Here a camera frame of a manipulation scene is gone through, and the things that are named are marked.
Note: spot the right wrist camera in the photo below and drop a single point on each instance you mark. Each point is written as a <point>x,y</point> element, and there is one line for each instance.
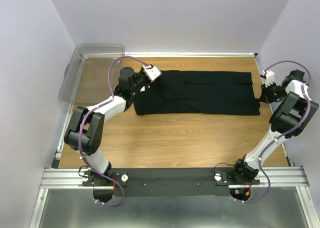
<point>269,77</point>

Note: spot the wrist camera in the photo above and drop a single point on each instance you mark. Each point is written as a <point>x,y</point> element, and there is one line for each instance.
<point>269,77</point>
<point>152,72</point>

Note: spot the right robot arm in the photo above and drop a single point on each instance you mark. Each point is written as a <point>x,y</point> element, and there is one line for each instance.
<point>289,119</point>

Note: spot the aluminium front frame rail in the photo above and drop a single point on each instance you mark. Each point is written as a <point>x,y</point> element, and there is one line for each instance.
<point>269,177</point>

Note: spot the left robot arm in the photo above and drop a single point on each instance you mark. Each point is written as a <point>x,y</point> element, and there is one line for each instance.
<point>85,129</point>

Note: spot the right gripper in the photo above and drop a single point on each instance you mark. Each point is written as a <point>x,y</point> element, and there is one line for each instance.
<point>264,96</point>

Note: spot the clear plastic bin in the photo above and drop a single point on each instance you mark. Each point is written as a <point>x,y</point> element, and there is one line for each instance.
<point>88,78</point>

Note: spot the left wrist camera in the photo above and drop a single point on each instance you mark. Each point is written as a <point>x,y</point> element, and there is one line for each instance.
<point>152,72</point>

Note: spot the black t-shirt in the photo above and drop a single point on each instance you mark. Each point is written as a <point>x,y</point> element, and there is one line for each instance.
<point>206,92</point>

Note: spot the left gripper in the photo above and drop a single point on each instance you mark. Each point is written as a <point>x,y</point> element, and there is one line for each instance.
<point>141,72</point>

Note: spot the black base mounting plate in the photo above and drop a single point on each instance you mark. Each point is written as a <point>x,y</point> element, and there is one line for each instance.
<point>165,182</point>

